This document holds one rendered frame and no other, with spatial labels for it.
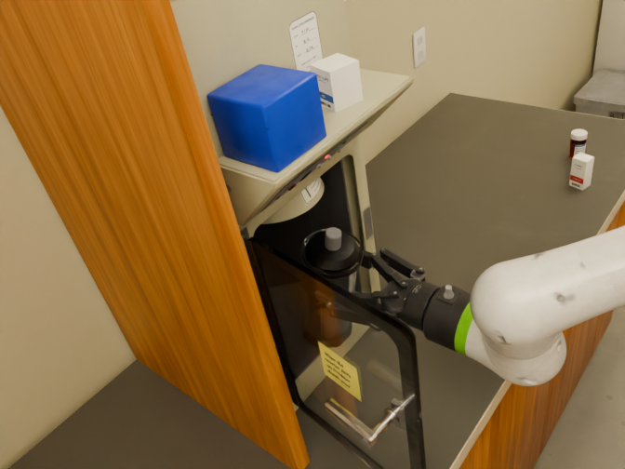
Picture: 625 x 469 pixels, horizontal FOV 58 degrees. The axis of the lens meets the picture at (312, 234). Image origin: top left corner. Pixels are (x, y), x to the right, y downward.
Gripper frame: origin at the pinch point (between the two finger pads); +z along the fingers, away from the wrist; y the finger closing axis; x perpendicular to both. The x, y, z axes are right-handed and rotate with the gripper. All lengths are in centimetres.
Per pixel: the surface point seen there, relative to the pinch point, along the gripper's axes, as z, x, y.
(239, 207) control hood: -1.1, -24.7, 16.5
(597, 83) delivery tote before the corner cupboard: 35, 87, -272
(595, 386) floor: -27, 120, -94
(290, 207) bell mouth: 5.0, -13.5, 2.2
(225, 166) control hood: -0.5, -31.0, 16.2
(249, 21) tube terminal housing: 1.9, -45.3, 4.3
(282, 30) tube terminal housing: 1.9, -42.2, -1.2
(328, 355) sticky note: -13.7, -3.6, 18.1
